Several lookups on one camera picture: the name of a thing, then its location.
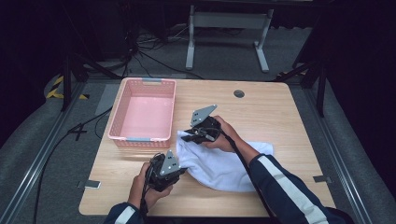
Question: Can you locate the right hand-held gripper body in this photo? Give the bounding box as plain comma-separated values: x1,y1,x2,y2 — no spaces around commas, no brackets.
188,104,222,145

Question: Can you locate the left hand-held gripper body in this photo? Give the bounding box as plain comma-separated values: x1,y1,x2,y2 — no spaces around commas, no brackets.
145,149,183,193

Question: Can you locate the white printed cloth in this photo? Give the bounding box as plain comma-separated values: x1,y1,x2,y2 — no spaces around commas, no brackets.
176,130,275,193

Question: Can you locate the pink plastic basket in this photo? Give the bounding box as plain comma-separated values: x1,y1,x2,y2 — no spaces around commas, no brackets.
107,77,177,149

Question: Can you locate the person's right hand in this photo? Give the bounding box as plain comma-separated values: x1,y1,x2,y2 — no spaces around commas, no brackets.
201,115,243,154

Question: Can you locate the person's left hand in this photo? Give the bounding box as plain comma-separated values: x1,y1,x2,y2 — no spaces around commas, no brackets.
127,161,174,210

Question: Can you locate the grey tape piece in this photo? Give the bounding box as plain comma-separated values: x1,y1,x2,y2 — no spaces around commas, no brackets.
77,179,103,190
312,175,333,184

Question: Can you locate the black metal stand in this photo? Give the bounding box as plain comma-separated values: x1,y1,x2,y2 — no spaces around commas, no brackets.
60,51,123,113
275,58,329,119

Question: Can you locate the yellow black hazard tape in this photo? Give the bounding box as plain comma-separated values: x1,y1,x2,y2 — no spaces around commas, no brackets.
45,75,91,101

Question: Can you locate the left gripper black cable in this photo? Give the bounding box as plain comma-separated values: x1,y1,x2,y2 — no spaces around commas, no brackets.
139,152,165,220

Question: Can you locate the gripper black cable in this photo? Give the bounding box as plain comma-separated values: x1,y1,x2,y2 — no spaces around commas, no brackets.
139,152,165,220
191,125,276,218

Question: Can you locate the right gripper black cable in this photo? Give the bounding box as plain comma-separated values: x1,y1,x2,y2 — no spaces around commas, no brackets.
191,125,276,218

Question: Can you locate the tangle of black cables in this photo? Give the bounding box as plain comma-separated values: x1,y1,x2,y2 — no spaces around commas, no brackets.
121,22,205,80

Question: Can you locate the grey metal table frame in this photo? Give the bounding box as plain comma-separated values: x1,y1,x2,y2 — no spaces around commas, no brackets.
185,4,276,74

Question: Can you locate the black floor cable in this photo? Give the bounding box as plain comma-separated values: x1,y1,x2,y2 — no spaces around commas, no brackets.
32,106,114,224

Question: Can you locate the aluminium floor rail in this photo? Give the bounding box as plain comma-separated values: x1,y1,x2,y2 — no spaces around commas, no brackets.
0,81,89,224
303,88,375,218

